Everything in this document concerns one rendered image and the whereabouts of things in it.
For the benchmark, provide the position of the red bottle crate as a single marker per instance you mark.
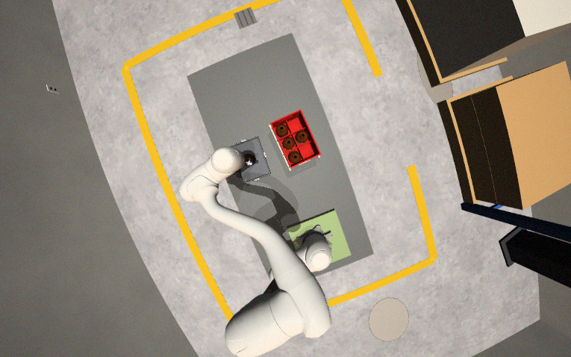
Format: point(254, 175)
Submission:
point(308, 150)

